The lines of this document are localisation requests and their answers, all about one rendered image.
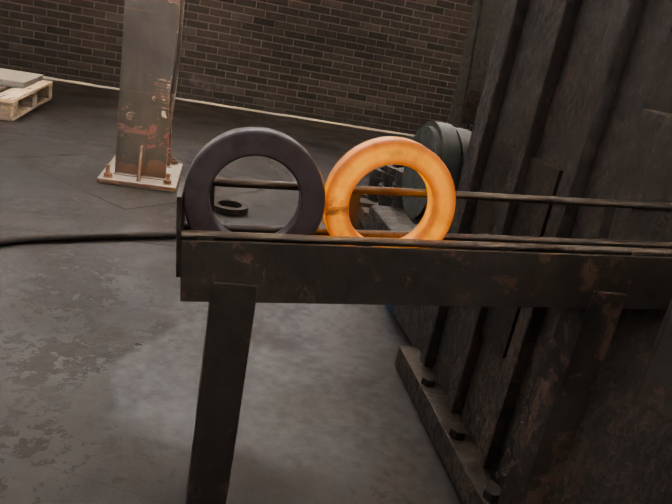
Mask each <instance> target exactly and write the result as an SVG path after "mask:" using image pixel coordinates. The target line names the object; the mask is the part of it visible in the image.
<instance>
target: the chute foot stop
mask: <svg viewBox="0 0 672 504"><path fill-rule="evenodd" d="M184 184H185V182H181V183H180V187H179V191H178V194H177V216H176V277H180V271H181V240H182V239H181V230H184V222H185V213H184V208H183V189H184Z"/></svg>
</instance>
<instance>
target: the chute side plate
mask: <svg viewBox="0 0 672 504"><path fill-rule="evenodd" d="M213 282H224V283H234V284H245V285H255V286H258V291H257V298H256V303H305V304H364V305H424V306H483V307H542V308H587V307H588V304H589V301H590V298H591V295H592V292H593V291H604V292H614V293H623V294H627V298H626V301H625V304H624V306H623V309H661V310H667V309H668V307H669V304H670V302H671V299H672V257H657V256H630V255H602V254H574V253H547V252H519V251H491V250H463V249H436V248H408V247H380V246H353V245H325V244H297V243H270V242H242V241H214V240H187V239H182V240H181V271H180V301H186V302H211V294H212V286H213Z"/></svg>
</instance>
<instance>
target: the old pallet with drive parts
mask: <svg viewBox="0 0 672 504"><path fill-rule="evenodd" d="M51 99H52V82H51V81H45V80H42V81H39V82H37V83H35V84H33V85H31V86H28V87H26V88H16V87H13V88H11V87H9V86H3V85H0V120H6V121H14V120H16V119H18V118H20V117H21V116H23V115H24V114H26V113H28V112H30V111H31V110H33V109H35V108H37V107H38V106H39V105H42V104H44V103H46V102H48V101H49V100H51ZM18 100H19V102H18ZM18 104H19V106H18Z"/></svg>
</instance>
